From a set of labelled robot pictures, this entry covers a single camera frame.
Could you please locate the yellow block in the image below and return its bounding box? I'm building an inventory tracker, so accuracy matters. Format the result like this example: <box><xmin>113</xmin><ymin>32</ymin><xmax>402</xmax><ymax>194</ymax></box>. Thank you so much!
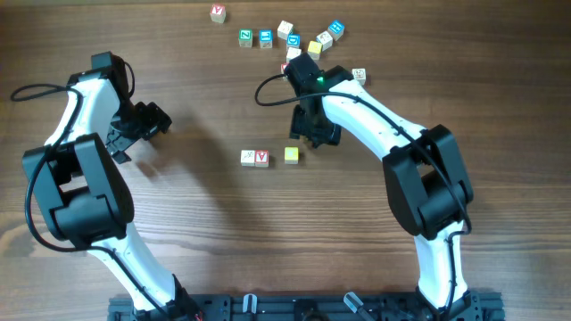
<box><xmin>284</xmin><ymin>146</ymin><xmax>300</xmax><ymax>164</ymax></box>
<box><xmin>307</xmin><ymin>40</ymin><xmax>323</xmax><ymax>61</ymax></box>

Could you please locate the red letter V block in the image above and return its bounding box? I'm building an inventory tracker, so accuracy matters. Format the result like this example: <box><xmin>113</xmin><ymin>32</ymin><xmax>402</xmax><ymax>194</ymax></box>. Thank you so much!
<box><xmin>254</xmin><ymin>150</ymin><xmax>269</xmax><ymax>168</ymax></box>

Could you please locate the natural picture block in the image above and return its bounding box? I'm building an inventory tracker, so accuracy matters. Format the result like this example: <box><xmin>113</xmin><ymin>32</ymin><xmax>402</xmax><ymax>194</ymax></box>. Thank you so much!
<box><xmin>240</xmin><ymin>150</ymin><xmax>255</xmax><ymax>167</ymax></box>

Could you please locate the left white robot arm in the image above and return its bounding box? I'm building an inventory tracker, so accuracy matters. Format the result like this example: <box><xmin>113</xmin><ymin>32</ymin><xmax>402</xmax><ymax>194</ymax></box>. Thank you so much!
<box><xmin>22</xmin><ymin>52</ymin><xmax>203</xmax><ymax>320</ymax></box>

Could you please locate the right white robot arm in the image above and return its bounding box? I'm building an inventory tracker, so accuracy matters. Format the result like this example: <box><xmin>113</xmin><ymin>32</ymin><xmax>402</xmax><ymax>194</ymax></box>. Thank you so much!
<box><xmin>284</xmin><ymin>53</ymin><xmax>474</xmax><ymax>320</ymax></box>

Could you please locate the natural block number four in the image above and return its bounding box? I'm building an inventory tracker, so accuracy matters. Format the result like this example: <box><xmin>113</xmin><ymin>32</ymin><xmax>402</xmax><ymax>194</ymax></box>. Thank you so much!
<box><xmin>352</xmin><ymin>68</ymin><xmax>367</xmax><ymax>86</ymax></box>

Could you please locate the natural block with green side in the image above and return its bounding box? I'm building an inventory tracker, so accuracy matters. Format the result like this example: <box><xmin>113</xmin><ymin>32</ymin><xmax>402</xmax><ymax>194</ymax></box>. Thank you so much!
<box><xmin>286</xmin><ymin>47</ymin><xmax>302</xmax><ymax>63</ymax></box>

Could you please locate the blue letter D block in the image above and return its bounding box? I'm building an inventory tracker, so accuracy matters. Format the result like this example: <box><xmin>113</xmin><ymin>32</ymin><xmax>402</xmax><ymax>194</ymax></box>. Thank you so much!
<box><xmin>286</xmin><ymin>34</ymin><xmax>301</xmax><ymax>48</ymax></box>

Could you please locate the natural block number two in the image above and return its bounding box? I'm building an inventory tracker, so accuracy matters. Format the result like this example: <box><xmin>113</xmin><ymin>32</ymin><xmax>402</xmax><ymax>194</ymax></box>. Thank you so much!
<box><xmin>316</xmin><ymin>31</ymin><xmax>334</xmax><ymax>52</ymax></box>

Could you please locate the natural wooden block top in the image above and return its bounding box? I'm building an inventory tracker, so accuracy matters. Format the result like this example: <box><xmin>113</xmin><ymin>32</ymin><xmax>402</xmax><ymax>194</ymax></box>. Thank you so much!
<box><xmin>277</xmin><ymin>21</ymin><xmax>294</xmax><ymax>40</ymax></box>

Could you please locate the blue picture block left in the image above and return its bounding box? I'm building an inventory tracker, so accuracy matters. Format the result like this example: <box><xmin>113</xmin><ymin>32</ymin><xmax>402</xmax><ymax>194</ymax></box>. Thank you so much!
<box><xmin>259</xmin><ymin>29</ymin><xmax>273</xmax><ymax>49</ymax></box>

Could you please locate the blue block far right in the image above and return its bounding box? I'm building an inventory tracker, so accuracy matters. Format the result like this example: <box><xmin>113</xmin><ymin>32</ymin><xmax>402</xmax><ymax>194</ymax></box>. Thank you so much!
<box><xmin>327</xmin><ymin>20</ymin><xmax>345</xmax><ymax>41</ymax></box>

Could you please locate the green letter N block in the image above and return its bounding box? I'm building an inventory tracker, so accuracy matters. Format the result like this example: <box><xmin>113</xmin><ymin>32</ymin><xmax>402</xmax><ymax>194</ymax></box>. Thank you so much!
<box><xmin>238</xmin><ymin>29</ymin><xmax>253</xmax><ymax>48</ymax></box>

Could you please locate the red letter Y block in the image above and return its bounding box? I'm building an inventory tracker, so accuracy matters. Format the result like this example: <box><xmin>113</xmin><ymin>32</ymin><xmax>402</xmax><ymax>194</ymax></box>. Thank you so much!
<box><xmin>210</xmin><ymin>4</ymin><xmax>227</xmax><ymax>23</ymax></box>

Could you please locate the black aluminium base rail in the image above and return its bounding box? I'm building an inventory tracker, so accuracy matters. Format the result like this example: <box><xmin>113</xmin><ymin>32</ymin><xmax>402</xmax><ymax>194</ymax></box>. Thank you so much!
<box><xmin>107</xmin><ymin>291</ymin><xmax>506</xmax><ymax>321</ymax></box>

